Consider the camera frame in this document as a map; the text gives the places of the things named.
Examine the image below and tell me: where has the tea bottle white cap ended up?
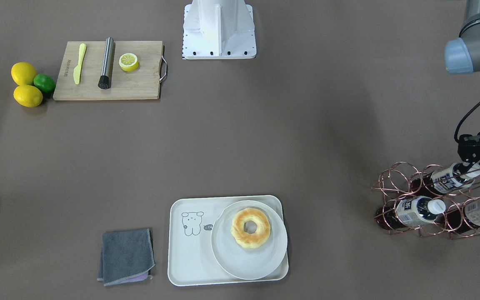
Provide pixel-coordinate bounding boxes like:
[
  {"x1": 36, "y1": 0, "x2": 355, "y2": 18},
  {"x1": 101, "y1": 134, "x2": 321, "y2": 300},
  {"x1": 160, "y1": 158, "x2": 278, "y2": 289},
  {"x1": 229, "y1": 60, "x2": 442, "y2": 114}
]
[{"x1": 410, "y1": 162, "x2": 480, "y2": 198}]

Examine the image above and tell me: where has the cream bunny tray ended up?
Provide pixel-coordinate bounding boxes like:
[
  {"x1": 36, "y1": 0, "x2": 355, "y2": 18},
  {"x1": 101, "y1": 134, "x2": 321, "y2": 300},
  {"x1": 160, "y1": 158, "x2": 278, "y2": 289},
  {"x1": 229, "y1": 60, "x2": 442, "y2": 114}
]
[{"x1": 167, "y1": 195, "x2": 288, "y2": 286}]

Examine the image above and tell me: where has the glazed donut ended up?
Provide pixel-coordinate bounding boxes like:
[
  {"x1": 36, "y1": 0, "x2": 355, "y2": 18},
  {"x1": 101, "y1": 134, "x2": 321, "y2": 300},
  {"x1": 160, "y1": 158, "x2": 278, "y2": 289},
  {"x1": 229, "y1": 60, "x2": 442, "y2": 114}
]
[{"x1": 230, "y1": 207, "x2": 272, "y2": 249}]

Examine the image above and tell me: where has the white round plate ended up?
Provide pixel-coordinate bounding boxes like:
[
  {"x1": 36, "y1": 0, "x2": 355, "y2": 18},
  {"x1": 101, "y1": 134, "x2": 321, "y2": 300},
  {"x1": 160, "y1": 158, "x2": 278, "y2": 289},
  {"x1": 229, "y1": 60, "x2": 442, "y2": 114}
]
[{"x1": 211, "y1": 200, "x2": 288, "y2": 280}]

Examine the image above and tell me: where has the wooden cutting board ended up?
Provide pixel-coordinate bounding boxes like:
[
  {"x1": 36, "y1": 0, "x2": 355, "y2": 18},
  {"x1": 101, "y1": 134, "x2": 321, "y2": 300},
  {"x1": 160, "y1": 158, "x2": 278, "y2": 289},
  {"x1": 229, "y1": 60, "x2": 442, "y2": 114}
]
[{"x1": 52, "y1": 40, "x2": 167, "y2": 101}]

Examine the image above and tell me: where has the half lemon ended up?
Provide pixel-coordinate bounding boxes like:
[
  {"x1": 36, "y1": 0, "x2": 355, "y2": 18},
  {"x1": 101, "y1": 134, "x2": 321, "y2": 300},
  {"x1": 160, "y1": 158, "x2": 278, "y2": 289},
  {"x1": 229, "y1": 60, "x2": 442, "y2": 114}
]
[{"x1": 118, "y1": 53, "x2": 140, "y2": 72}]

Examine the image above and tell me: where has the grey folded cloth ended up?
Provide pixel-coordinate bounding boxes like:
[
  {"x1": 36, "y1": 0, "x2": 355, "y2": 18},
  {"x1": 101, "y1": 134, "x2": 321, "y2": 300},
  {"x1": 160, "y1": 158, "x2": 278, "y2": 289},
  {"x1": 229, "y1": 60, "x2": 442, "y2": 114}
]
[{"x1": 97, "y1": 228, "x2": 155, "y2": 286}]

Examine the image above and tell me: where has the yellow plastic knife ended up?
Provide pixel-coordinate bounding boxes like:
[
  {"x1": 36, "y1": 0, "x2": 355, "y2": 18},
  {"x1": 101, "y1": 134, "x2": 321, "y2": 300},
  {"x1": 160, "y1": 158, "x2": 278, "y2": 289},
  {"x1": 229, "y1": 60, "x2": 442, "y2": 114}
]
[{"x1": 73, "y1": 43, "x2": 87, "y2": 85}]

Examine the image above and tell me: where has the green lime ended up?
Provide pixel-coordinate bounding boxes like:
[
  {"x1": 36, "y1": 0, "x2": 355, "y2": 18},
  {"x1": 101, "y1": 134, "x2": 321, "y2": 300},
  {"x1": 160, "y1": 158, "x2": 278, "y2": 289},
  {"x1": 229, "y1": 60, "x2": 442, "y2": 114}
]
[{"x1": 33, "y1": 74, "x2": 56, "y2": 94}]

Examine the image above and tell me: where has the whole yellow lemon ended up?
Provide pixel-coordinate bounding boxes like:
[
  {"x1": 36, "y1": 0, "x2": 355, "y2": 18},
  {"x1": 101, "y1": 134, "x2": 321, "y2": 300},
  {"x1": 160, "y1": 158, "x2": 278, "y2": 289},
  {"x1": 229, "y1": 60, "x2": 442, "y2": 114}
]
[{"x1": 11, "y1": 62, "x2": 38, "y2": 86}]

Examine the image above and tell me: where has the copper wire bottle rack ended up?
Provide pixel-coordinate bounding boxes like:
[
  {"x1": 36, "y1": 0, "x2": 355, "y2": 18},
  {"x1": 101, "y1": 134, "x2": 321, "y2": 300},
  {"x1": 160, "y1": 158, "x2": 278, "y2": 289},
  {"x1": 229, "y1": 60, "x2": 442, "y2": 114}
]
[{"x1": 373, "y1": 162, "x2": 480, "y2": 239}]

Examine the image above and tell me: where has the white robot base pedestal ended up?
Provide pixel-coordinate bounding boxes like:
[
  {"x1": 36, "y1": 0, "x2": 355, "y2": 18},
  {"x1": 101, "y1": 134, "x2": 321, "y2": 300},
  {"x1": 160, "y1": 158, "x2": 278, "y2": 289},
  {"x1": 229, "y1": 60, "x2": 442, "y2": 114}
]
[{"x1": 182, "y1": 0, "x2": 257, "y2": 60}]

